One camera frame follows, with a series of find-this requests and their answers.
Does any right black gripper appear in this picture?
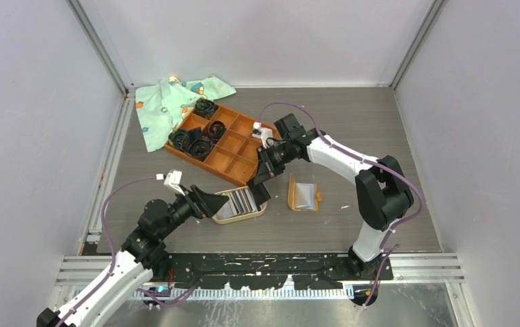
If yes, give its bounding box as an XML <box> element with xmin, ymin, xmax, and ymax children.
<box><xmin>255</xmin><ymin>141</ymin><xmax>295</xmax><ymax>186</ymax></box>

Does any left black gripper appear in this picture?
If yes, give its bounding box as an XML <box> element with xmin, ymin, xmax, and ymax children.
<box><xmin>159</xmin><ymin>185</ymin><xmax>228</xmax><ymax>238</ymax></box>

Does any oval wooden card tray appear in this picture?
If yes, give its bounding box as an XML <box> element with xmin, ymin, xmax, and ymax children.
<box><xmin>211</xmin><ymin>186</ymin><xmax>269</xmax><ymax>225</ymax></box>

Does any orange leather card holder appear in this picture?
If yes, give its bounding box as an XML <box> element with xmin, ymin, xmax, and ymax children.
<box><xmin>287</xmin><ymin>174</ymin><xmax>323</xmax><ymax>212</ymax></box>

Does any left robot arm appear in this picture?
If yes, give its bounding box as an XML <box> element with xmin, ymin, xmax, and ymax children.
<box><xmin>36</xmin><ymin>185</ymin><xmax>229</xmax><ymax>326</ymax></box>

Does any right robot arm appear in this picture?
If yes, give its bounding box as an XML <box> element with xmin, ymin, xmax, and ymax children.
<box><xmin>247</xmin><ymin>114</ymin><xmax>414</xmax><ymax>280</ymax></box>

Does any stack of credit cards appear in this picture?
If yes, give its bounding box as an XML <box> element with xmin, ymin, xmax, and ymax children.
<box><xmin>216</xmin><ymin>188</ymin><xmax>261</xmax><ymax>221</ymax></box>

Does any orange compartment organizer tray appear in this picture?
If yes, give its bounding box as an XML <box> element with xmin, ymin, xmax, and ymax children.
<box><xmin>165</xmin><ymin>105</ymin><xmax>262</xmax><ymax>186</ymax></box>

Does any rolled dark belt front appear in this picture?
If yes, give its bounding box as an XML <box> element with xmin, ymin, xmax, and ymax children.
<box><xmin>186</xmin><ymin>127</ymin><xmax>217</xmax><ymax>161</ymax></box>

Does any rolled dark belt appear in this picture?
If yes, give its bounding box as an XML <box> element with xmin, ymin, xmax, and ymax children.
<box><xmin>168</xmin><ymin>128</ymin><xmax>189</xmax><ymax>151</ymax></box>
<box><xmin>206</xmin><ymin>121</ymin><xmax>227</xmax><ymax>142</ymax></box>
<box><xmin>193</xmin><ymin>98</ymin><xmax>218</xmax><ymax>119</ymax></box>
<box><xmin>186</xmin><ymin>127</ymin><xmax>217</xmax><ymax>161</ymax></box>

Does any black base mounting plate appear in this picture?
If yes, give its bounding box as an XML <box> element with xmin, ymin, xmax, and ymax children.
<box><xmin>136</xmin><ymin>253</ymin><xmax>393</xmax><ymax>290</ymax></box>

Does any rolled dark belt middle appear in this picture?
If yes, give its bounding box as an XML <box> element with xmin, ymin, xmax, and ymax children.
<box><xmin>206</xmin><ymin>121</ymin><xmax>227</xmax><ymax>142</ymax></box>

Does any rolled dark belt left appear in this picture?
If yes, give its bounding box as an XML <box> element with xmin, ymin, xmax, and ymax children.
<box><xmin>168</xmin><ymin>128</ymin><xmax>189</xmax><ymax>151</ymax></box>

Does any rolled dark belt top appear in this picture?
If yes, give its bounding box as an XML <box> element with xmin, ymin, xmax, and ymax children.
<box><xmin>193</xmin><ymin>98</ymin><xmax>218</xmax><ymax>119</ymax></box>

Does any green patterned cloth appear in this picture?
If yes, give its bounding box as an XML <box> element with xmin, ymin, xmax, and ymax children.
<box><xmin>135</xmin><ymin>76</ymin><xmax>236</xmax><ymax>153</ymax></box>

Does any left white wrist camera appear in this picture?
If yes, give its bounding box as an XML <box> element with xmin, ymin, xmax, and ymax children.
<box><xmin>163</xmin><ymin>170</ymin><xmax>185</xmax><ymax>196</ymax></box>

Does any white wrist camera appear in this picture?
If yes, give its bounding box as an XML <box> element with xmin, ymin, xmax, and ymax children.
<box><xmin>163</xmin><ymin>170</ymin><xmax>185</xmax><ymax>196</ymax></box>
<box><xmin>251</xmin><ymin>121</ymin><xmax>273</xmax><ymax>148</ymax></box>

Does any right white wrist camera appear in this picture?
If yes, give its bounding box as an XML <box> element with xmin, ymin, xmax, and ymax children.
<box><xmin>251</xmin><ymin>121</ymin><xmax>273</xmax><ymax>148</ymax></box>

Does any white slotted cable duct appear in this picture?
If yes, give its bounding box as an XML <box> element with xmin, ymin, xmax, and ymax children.
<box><xmin>64</xmin><ymin>282</ymin><xmax>354</xmax><ymax>301</ymax></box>

